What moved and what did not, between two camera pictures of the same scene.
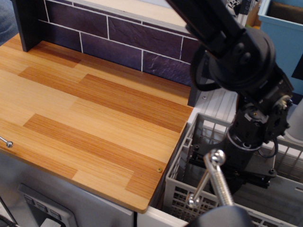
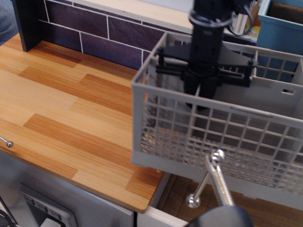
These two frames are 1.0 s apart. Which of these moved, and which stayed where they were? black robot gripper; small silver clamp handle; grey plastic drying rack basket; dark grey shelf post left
Moved: black robot gripper; grey plastic drying rack basket
Stayed: dark grey shelf post left; small silver clamp handle
